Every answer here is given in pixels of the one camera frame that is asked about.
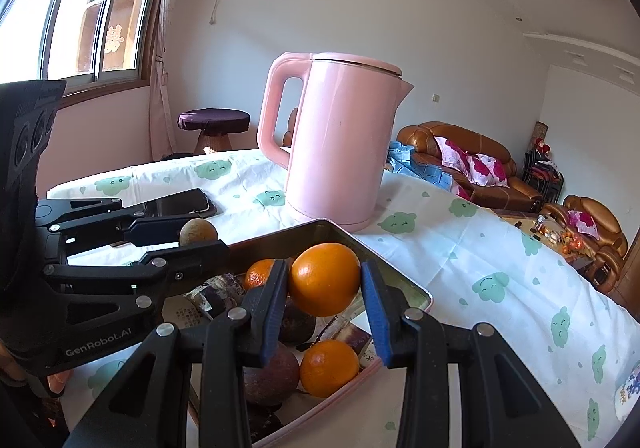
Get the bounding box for white cloud print tablecloth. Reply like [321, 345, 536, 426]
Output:
[47, 149, 640, 448]

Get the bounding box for pink electric kettle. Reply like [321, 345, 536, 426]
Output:
[256, 52, 415, 233]

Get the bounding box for brown leather sofa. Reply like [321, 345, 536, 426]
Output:
[397, 123, 545, 213]

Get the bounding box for small orange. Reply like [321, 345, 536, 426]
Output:
[243, 259, 278, 291]

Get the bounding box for pink metal tin box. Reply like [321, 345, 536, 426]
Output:
[160, 219, 435, 446]

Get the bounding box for white mug blue print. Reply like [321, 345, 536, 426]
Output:
[612, 363, 640, 421]

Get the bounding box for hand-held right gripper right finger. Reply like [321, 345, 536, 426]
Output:
[360, 260, 583, 448]

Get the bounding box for pale pink curtain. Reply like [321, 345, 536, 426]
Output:
[150, 0, 211, 161]

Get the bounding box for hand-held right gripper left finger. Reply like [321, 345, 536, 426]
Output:
[64, 258, 292, 448]

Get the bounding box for orange brown chair back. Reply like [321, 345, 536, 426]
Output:
[282, 108, 301, 149]

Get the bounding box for small brown round fruit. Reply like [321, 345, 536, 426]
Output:
[179, 219, 219, 249]

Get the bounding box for window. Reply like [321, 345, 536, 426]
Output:
[0, 0, 178, 93]

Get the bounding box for purple passion fruit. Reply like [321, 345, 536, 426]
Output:
[243, 343, 301, 404]

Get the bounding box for brown leather armchair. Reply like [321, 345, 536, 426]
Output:
[542, 195, 628, 299]

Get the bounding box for printed paper leaflet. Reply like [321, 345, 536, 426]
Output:
[165, 298, 211, 329]

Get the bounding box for floral pink pillow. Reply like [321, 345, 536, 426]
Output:
[467, 153, 511, 187]
[434, 135, 476, 179]
[567, 210, 598, 239]

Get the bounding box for stacked black chairs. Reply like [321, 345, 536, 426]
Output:
[522, 148, 566, 201]

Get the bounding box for blue plaid cloth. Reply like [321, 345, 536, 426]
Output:
[385, 140, 458, 191]

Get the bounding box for purple cushioned stool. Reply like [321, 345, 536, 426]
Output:
[177, 108, 251, 155]

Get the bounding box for wooden coffee table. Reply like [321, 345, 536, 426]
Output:
[495, 210, 598, 273]

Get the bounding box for large orange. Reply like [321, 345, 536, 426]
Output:
[300, 339, 361, 399]

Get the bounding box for black smartphone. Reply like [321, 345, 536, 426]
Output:
[112, 188, 221, 229]

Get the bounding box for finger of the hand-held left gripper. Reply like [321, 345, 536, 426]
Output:
[35, 197, 185, 262]
[42, 239, 232, 313]

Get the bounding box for person's left hand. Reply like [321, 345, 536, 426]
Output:
[46, 368, 72, 398]

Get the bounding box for medium orange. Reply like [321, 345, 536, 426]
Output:
[288, 243, 362, 317]

